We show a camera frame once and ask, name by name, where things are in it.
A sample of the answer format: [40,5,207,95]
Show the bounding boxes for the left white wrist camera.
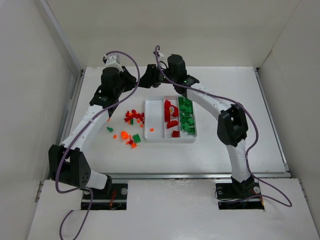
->
[102,53,122,70]

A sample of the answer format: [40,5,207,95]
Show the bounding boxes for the orange dome lego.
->
[120,131,130,140]

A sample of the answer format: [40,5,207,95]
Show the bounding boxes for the white three-compartment tray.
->
[144,95,197,143]

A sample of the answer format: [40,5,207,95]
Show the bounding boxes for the red arch lego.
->
[166,120,179,129]

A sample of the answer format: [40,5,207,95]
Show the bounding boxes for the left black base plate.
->
[90,180,129,211]

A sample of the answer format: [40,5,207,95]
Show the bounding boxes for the red square lego in tray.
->
[171,130,180,138]

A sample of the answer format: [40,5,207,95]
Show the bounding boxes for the aluminium rail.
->
[107,171,292,180]

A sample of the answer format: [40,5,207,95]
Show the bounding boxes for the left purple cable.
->
[55,51,141,240]

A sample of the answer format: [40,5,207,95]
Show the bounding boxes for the green lego pile in tray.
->
[178,96,196,137]

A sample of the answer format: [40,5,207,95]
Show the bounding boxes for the purple cable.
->
[153,44,293,208]
[55,51,141,240]

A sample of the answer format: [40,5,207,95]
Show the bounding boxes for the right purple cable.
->
[153,44,293,208]

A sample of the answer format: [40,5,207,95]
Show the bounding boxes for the green square lego plate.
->
[132,134,142,144]

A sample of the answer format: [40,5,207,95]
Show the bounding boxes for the red flower print lego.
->
[164,100,179,123]

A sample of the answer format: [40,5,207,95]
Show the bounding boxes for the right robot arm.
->
[139,50,254,199]

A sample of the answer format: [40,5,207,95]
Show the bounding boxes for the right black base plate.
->
[214,182,265,210]

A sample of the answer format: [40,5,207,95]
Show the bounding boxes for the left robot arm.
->
[48,66,136,193]

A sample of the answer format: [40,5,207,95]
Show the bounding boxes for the red lego pile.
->
[124,109,145,127]

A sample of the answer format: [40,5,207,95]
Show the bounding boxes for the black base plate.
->
[90,180,129,211]
[214,182,265,210]

